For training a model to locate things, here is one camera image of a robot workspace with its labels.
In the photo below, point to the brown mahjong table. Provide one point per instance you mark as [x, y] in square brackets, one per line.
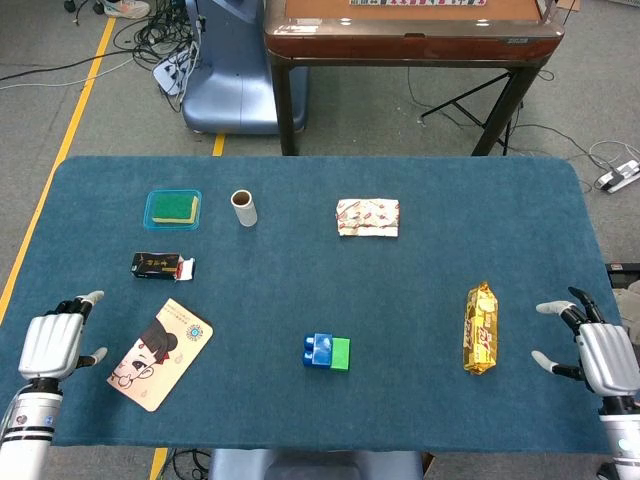
[400, 45]

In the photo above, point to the blue toy block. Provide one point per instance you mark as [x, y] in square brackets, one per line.
[317, 352]

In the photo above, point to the white red patterned packet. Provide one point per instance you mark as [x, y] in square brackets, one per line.
[367, 217]

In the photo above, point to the green yellow sponge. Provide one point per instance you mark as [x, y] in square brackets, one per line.
[172, 207]

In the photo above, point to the cardboard box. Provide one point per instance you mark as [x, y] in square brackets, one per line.
[567, 5]

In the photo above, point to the grey blue robot pedestal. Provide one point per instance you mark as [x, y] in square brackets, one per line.
[235, 90]

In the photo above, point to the green toy block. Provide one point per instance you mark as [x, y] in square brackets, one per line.
[340, 355]

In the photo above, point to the cardboard paper roll tube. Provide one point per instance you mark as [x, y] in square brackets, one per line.
[246, 215]

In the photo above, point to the white sneaker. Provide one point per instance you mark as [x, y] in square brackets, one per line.
[127, 7]

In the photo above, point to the white power strip with plugs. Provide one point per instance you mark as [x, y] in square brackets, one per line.
[167, 75]

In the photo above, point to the face-up mahjong tile row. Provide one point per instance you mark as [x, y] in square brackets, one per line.
[415, 2]

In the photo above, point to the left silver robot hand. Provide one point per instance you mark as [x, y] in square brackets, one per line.
[52, 345]

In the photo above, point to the small black carton box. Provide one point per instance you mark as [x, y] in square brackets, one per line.
[155, 265]

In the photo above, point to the grey blue robot torso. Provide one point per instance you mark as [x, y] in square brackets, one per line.
[310, 467]

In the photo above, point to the sponge in blue tray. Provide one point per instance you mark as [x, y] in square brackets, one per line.
[172, 228]

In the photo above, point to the gold snack package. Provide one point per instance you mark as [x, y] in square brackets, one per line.
[481, 330]

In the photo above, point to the blue felt table cloth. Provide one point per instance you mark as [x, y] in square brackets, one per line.
[400, 300]

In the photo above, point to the black equipment case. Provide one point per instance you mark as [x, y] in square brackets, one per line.
[622, 280]

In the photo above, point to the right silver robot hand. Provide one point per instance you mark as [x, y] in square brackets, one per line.
[607, 357]

